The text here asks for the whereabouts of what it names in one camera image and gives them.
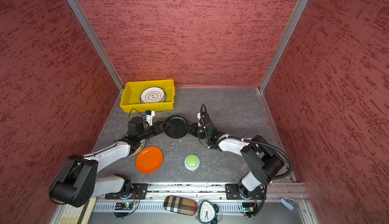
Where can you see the plaid glasses case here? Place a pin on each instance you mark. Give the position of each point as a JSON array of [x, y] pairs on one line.
[[180, 205]]

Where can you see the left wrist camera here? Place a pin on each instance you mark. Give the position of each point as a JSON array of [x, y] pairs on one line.
[[146, 119]]

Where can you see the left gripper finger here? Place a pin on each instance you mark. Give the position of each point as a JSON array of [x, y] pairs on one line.
[[160, 129], [161, 124]]

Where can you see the small black dish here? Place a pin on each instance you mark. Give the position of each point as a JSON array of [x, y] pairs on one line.
[[178, 126]]

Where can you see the aluminium corner post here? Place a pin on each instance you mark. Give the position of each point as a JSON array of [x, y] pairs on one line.
[[295, 16], [82, 18]]

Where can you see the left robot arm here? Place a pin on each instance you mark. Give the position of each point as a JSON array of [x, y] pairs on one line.
[[77, 181]]

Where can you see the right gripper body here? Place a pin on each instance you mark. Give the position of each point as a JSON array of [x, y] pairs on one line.
[[201, 134]]

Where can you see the right aluminium corner post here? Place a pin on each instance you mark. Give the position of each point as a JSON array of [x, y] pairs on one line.
[[295, 16]]

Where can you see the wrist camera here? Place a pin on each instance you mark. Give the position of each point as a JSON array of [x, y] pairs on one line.
[[146, 119], [203, 120]]

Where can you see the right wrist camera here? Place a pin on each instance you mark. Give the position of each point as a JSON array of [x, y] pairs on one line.
[[203, 120]]

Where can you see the controller board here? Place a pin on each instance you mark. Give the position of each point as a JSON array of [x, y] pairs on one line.
[[123, 207], [249, 207]]

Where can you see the cream beige plate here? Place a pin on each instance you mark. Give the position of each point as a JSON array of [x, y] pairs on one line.
[[138, 150]]

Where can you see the orange plate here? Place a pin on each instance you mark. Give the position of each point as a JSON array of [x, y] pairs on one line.
[[149, 160]]

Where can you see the beige calculator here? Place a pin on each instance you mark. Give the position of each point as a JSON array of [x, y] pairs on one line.
[[77, 215]]

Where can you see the left controller board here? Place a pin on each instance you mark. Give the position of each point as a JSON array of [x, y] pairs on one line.
[[123, 207]]

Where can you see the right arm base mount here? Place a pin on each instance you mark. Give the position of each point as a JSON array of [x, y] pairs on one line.
[[237, 192]]

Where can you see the yellow plastic bin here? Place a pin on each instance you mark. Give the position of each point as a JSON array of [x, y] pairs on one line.
[[130, 99]]

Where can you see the blue white small object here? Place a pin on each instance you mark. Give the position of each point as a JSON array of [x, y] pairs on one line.
[[287, 202]]

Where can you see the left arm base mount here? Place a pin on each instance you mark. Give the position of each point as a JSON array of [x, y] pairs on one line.
[[138, 192]]

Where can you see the white analog clock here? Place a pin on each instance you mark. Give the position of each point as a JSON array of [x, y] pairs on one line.
[[208, 213]]

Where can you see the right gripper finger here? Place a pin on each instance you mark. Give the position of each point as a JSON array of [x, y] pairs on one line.
[[194, 132], [193, 126]]

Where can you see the aluminium mounting rail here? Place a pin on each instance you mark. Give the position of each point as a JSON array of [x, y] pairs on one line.
[[157, 191]]

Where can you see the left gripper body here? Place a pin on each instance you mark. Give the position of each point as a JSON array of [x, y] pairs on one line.
[[147, 132]]

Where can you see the left aluminium corner post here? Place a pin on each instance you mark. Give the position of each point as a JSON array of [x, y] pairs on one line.
[[82, 18]]

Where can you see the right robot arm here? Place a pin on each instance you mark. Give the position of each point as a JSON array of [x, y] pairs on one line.
[[264, 160]]

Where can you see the green push button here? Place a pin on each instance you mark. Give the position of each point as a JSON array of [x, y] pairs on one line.
[[192, 162]]

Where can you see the right controller board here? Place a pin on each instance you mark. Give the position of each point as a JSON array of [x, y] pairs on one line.
[[249, 207]]

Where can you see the white plate flower outline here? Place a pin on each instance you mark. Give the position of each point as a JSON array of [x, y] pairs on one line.
[[153, 95]]

